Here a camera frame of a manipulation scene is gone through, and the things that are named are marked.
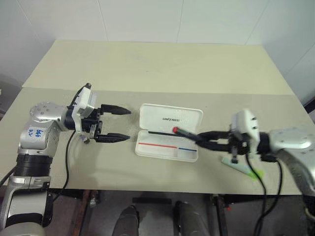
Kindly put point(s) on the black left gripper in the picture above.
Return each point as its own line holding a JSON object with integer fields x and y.
{"x": 94, "y": 121}

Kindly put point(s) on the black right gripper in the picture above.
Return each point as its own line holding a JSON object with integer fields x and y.
{"x": 237, "y": 145}

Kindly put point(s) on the red capped dark marker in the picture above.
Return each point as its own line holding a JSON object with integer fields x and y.
{"x": 187, "y": 132}

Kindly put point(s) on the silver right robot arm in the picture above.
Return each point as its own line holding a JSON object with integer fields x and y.
{"x": 292, "y": 141}

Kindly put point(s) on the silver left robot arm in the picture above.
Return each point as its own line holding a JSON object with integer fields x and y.
{"x": 37, "y": 137}

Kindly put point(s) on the white hinged pencil case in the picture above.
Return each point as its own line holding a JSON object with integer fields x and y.
{"x": 169, "y": 118}

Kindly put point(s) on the small dark purple clip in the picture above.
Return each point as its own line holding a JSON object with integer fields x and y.
{"x": 85, "y": 139}

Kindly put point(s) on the pale green triangle ruler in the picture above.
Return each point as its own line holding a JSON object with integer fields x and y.
{"x": 242, "y": 169}

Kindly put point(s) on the metal table leg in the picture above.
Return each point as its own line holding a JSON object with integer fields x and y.
{"x": 220, "y": 214}

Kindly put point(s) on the dark rounded shape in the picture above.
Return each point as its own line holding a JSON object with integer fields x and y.
{"x": 192, "y": 218}
{"x": 129, "y": 221}

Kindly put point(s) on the black flat bar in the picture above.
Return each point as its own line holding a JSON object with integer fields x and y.
{"x": 152, "y": 201}

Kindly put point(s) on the brown table leg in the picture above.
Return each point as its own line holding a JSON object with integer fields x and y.
{"x": 83, "y": 211}

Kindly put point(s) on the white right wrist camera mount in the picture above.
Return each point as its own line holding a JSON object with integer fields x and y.
{"x": 246, "y": 123}

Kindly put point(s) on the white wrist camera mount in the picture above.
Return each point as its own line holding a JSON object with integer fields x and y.
{"x": 246, "y": 123}
{"x": 86, "y": 99}

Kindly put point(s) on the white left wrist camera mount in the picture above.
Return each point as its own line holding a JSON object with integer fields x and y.
{"x": 86, "y": 99}

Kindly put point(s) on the dark object at wall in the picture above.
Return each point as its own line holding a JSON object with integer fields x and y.
{"x": 310, "y": 103}

